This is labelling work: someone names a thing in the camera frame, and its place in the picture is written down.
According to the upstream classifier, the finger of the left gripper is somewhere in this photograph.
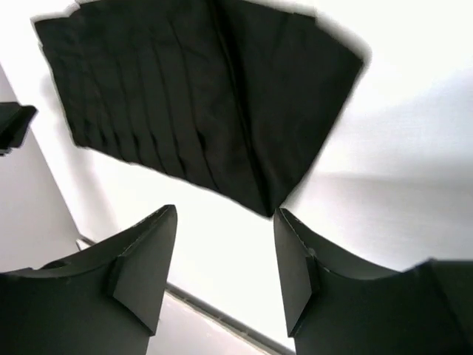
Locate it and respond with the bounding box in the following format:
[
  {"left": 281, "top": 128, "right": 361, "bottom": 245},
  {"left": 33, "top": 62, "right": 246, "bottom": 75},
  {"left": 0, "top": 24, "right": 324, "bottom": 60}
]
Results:
[{"left": 0, "top": 101, "right": 37, "bottom": 156}]

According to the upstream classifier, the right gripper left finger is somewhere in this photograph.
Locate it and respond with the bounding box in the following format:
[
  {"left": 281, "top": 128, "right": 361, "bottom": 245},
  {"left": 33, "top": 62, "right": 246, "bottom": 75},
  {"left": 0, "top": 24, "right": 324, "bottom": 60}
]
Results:
[{"left": 1, "top": 205, "right": 177, "bottom": 355}]

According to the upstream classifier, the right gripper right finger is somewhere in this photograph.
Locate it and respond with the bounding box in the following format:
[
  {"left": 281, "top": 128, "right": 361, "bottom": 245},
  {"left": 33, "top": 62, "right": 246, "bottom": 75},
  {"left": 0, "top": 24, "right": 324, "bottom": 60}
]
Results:
[{"left": 273, "top": 209, "right": 472, "bottom": 354}]

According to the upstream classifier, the black pleated skirt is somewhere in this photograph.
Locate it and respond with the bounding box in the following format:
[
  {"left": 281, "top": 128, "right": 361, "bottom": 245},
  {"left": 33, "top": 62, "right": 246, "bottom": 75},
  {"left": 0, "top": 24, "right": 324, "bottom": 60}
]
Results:
[{"left": 34, "top": 1, "right": 364, "bottom": 217}]

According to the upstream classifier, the front aluminium table rail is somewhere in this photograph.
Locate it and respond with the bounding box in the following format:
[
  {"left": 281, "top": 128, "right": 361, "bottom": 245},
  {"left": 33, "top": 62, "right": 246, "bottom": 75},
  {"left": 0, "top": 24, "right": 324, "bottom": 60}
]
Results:
[{"left": 165, "top": 282, "right": 296, "bottom": 354}]

